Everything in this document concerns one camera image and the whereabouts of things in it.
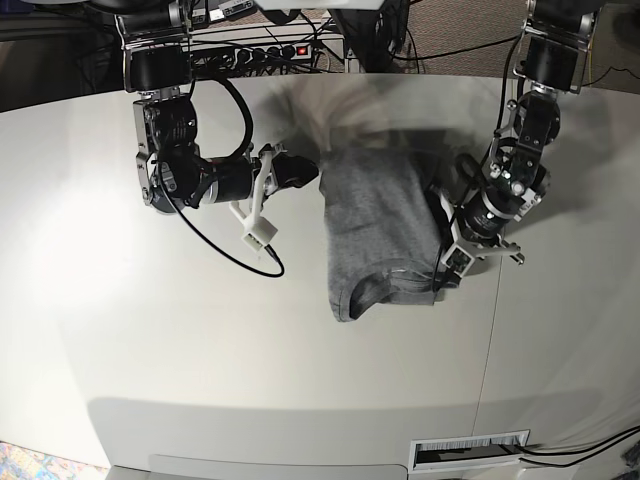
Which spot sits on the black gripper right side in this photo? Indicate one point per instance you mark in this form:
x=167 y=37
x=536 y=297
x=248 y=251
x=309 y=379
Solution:
x=234 y=180

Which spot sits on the black silver gripper left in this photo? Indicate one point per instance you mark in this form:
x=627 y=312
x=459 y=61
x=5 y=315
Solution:
x=484 y=216

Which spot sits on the grey T-shirt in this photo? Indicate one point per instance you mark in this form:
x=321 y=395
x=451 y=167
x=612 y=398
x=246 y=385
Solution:
x=374 y=212

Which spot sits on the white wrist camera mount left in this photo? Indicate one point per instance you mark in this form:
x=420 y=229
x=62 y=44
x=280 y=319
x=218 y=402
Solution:
x=459 y=256

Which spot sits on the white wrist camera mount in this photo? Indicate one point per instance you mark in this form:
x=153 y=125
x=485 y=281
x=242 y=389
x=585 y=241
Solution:
x=258 y=232
x=459 y=256

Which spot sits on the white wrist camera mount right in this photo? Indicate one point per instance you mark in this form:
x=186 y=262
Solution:
x=258 y=232

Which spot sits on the black power strip red switch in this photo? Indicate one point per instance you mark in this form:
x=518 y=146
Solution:
x=236 y=61

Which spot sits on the white cable grommet box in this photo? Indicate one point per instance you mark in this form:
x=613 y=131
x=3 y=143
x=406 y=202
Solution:
x=466 y=453

